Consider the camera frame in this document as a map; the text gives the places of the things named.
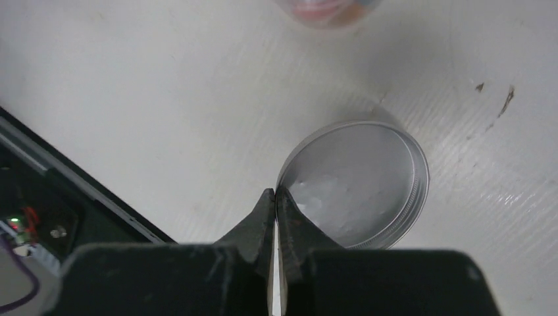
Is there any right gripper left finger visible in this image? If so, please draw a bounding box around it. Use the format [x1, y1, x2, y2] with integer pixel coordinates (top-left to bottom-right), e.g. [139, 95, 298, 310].
[215, 188, 276, 279]

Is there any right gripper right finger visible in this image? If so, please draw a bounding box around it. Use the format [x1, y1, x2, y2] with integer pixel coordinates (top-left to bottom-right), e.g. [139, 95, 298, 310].
[276, 186, 343, 282]

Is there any silver round jar lid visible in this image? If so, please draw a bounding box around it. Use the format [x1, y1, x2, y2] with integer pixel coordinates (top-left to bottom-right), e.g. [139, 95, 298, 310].
[276, 120, 430, 249]

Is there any clear plastic jar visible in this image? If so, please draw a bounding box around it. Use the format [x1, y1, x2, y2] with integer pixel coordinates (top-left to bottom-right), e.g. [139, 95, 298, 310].
[273, 0, 382, 29]

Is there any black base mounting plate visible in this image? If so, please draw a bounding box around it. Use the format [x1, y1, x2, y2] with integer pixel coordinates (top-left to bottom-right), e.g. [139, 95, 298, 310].
[1, 109, 173, 261]

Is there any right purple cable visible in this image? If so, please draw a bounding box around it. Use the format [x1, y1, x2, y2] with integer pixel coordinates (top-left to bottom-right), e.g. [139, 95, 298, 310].
[0, 235, 41, 314]

